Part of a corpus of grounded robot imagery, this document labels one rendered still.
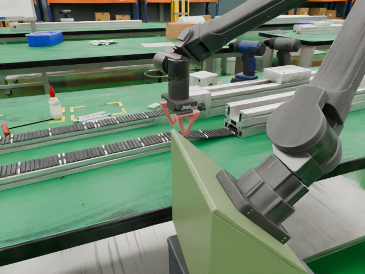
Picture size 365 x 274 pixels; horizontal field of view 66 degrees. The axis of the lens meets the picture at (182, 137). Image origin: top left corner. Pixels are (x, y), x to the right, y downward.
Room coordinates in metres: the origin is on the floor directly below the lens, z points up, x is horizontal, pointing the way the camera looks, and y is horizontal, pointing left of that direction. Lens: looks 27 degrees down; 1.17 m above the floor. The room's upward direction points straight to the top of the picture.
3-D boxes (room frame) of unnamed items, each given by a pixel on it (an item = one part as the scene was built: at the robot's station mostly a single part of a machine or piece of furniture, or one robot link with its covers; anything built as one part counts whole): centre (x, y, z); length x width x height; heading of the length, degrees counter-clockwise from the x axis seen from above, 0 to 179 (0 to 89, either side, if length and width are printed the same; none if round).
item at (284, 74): (1.17, -0.44, 0.87); 0.16 x 0.11 x 0.07; 116
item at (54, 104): (0.95, 0.46, 0.84); 0.04 x 0.04 x 0.12
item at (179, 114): (0.71, 0.00, 0.88); 0.07 x 0.07 x 0.09; 27
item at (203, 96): (0.96, -0.04, 0.83); 0.12 x 0.09 x 0.10; 26
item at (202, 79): (1.20, -0.09, 0.83); 0.11 x 0.10 x 0.10; 41
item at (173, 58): (0.74, 0.01, 1.01); 0.07 x 0.06 x 0.07; 30
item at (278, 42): (1.43, -0.47, 0.89); 0.20 x 0.08 x 0.22; 49
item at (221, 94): (1.17, -0.44, 0.82); 0.80 x 0.10 x 0.09; 116
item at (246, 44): (1.33, -0.28, 0.89); 0.20 x 0.08 x 0.22; 48
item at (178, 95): (0.74, 0.01, 0.95); 0.10 x 0.07 x 0.07; 27
